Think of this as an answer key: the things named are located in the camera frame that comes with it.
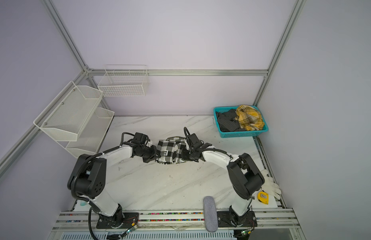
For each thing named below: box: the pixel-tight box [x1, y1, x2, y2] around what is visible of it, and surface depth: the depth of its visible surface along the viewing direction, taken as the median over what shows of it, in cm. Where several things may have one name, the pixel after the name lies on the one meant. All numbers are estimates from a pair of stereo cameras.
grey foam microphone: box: [203, 196, 219, 233], surface depth 75 cm
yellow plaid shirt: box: [233, 104, 265, 131], surface depth 106 cm
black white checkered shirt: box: [156, 136, 187, 165], surface depth 95 cm
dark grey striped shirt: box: [215, 109, 247, 132], surface depth 106 cm
